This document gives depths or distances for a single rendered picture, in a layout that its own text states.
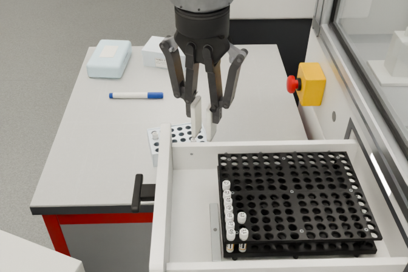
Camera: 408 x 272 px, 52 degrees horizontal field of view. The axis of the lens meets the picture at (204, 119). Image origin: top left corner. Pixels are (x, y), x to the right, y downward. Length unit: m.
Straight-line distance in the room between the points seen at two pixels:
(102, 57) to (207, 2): 0.69
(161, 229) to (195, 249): 0.11
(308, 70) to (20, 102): 1.90
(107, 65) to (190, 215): 0.58
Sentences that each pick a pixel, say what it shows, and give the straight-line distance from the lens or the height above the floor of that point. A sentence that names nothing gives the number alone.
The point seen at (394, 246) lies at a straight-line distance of 0.71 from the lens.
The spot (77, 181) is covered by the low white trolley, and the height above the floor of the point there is 0.76.
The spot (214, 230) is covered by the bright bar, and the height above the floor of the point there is 0.85.
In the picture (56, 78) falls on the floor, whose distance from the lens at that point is 2.69.
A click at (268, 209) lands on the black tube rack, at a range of 0.65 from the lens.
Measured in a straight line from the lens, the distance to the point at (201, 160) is 0.77.
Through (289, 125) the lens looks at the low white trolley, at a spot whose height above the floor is 0.76.
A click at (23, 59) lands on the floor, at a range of 2.96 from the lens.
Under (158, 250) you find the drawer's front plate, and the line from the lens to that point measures 0.57.
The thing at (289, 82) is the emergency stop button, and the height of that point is 0.89.
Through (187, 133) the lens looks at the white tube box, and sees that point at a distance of 0.93.
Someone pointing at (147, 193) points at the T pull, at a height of 0.91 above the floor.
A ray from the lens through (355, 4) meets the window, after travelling 0.84.
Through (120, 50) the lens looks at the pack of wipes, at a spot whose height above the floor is 0.80.
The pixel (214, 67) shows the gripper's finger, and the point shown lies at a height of 1.07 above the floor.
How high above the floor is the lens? 1.40
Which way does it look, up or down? 39 degrees down
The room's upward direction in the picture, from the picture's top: straight up
